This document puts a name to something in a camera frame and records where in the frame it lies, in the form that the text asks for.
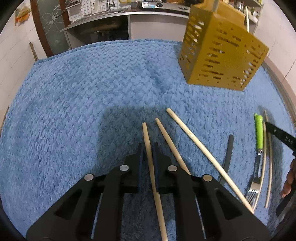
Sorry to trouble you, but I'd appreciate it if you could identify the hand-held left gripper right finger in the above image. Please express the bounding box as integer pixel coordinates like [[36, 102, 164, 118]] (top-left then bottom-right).
[[153, 142, 271, 241]]

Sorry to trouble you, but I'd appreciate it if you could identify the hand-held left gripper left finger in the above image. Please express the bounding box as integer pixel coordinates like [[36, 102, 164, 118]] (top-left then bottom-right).
[[26, 142, 145, 241]]

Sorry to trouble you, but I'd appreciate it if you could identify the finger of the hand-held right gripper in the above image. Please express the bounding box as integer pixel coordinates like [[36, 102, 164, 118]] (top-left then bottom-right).
[[265, 122, 296, 152]]

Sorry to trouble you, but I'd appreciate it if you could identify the wooden chopstick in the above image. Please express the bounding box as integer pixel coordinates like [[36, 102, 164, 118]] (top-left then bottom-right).
[[155, 118, 191, 175], [142, 122, 169, 241], [166, 108, 255, 214]]

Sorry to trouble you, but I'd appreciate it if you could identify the green handled fork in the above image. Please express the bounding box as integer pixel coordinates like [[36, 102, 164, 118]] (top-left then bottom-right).
[[245, 113, 264, 204]]

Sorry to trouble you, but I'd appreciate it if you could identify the thin pale chopstick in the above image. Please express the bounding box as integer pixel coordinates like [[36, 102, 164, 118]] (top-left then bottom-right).
[[252, 122, 267, 208], [264, 110, 273, 208]]

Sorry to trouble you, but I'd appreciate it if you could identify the black handled knife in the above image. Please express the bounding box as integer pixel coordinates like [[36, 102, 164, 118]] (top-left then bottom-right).
[[218, 135, 234, 186]]

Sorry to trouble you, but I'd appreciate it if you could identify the yellow perforated utensil holder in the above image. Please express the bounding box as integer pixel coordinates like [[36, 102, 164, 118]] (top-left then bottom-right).
[[178, 4, 270, 91]]

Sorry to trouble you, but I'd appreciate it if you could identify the person's right hand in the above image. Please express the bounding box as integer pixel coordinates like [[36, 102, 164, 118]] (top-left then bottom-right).
[[280, 158, 296, 198]]

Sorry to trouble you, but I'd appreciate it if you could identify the blue fluffy blanket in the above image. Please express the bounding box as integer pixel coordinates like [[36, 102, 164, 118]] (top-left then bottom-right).
[[0, 39, 296, 241]]

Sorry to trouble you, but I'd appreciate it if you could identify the stainless steel sink counter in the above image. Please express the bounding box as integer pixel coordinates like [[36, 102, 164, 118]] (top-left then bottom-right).
[[60, 8, 190, 49]]

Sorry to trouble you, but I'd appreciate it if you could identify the wooden stick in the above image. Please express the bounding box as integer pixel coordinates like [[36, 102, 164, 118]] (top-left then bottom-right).
[[29, 42, 39, 62]]

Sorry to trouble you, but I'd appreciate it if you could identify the gas stove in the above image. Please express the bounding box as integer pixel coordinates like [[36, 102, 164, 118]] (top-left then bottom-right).
[[131, 0, 190, 12]]

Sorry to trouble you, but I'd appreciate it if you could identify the brown door with frosted glass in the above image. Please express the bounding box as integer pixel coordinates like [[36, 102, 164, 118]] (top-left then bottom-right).
[[31, 0, 73, 58]]

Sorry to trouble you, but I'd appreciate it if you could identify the hanging plastic bag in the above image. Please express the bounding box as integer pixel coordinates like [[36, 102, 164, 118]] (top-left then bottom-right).
[[14, 5, 31, 26]]

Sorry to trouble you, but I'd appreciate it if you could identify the corner wall shelf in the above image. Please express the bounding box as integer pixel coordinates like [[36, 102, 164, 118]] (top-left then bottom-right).
[[222, 0, 264, 36]]

